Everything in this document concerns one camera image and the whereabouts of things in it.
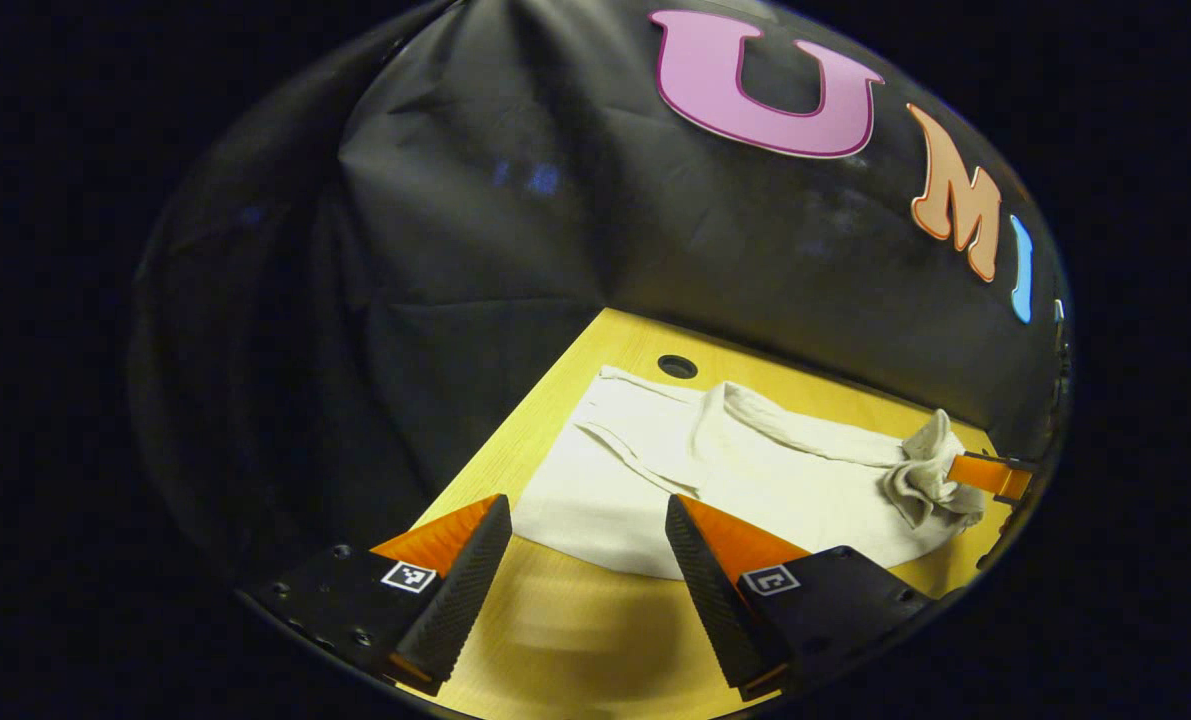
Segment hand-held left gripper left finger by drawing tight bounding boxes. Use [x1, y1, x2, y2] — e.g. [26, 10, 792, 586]
[245, 493, 514, 698]

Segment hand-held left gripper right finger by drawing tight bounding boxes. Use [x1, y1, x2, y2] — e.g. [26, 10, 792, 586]
[664, 493, 936, 702]

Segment white jeans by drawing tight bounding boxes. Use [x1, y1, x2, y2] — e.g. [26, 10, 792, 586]
[512, 365, 987, 582]

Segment black backdrop cloth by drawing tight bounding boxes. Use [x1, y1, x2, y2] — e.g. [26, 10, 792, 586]
[130, 0, 1072, 586]

